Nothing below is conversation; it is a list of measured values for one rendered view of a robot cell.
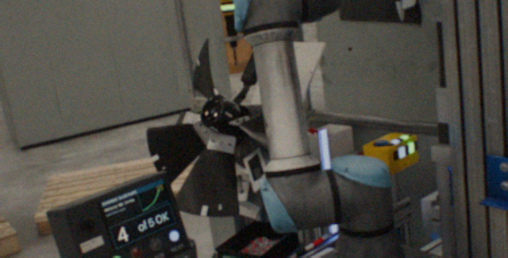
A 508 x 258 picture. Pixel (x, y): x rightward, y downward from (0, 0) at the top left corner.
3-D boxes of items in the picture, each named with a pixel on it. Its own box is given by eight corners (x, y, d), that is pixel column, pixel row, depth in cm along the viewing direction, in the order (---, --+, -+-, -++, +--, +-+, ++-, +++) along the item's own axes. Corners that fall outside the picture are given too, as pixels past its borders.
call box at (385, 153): (394, 161, 222) (391, 131, 219) (419, 165, 214) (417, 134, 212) (365, 175, 211) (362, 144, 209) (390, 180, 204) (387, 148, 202)
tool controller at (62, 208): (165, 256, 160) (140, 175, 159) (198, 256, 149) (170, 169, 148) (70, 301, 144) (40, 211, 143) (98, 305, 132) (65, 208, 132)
